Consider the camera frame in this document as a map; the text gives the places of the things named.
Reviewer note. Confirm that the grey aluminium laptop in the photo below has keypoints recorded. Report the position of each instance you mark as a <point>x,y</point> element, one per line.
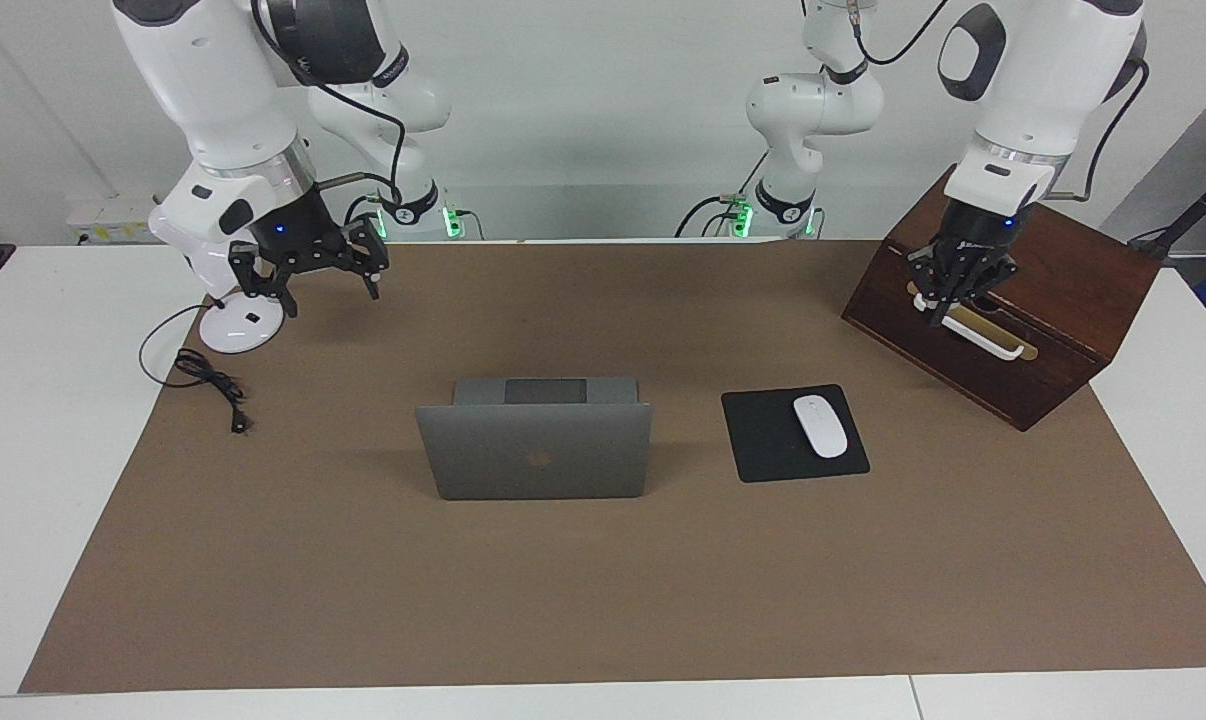
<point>533,450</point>

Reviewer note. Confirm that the black stand pole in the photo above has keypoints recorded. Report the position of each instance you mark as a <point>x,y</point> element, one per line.
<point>1193,215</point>

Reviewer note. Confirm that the large brown table mat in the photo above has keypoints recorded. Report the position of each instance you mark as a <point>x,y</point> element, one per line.
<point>603,600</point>

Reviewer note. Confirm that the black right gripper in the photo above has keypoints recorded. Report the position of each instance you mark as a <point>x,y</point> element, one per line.
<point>298,230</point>

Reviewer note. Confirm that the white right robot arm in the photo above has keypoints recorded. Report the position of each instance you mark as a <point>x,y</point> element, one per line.
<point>213,90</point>

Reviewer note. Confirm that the white computer mouse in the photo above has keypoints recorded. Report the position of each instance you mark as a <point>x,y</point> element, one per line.
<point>821,426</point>

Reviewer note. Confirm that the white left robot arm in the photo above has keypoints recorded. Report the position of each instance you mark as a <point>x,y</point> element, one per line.
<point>1043,80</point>

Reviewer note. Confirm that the black mouse pad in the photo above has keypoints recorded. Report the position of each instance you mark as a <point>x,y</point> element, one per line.
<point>763,440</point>

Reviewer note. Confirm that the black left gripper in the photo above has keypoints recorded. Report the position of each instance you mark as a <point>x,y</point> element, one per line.
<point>975,235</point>

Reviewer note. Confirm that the white desk lamp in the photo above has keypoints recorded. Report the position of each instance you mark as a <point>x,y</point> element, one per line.
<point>241,325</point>

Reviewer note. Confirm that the dark wooden box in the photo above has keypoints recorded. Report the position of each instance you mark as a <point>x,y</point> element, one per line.
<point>1063,290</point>

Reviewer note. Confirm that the white power strip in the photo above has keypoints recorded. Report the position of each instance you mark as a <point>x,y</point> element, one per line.
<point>113,222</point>

